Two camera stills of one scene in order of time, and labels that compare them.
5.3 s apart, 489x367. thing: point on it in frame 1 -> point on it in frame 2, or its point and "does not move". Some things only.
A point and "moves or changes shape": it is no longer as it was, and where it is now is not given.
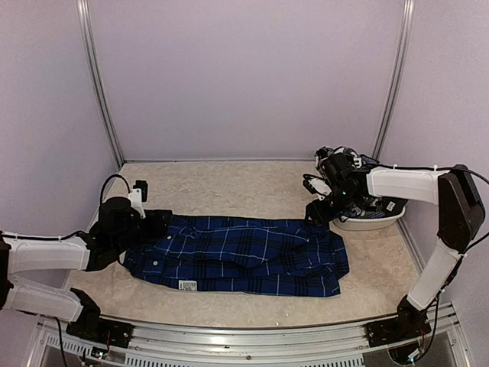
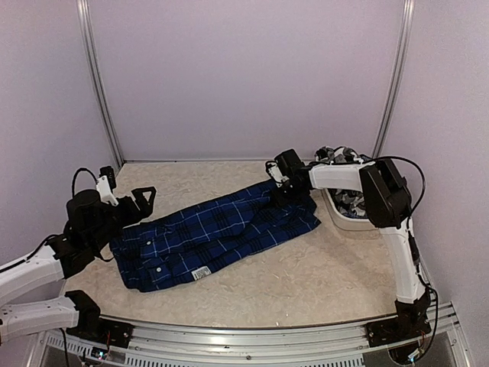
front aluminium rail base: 343,345 does not move
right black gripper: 318,214 -> 282,199
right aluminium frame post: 406,20 does not move
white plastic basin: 369,223 does not move
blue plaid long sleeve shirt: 241,255 moves or changes shape
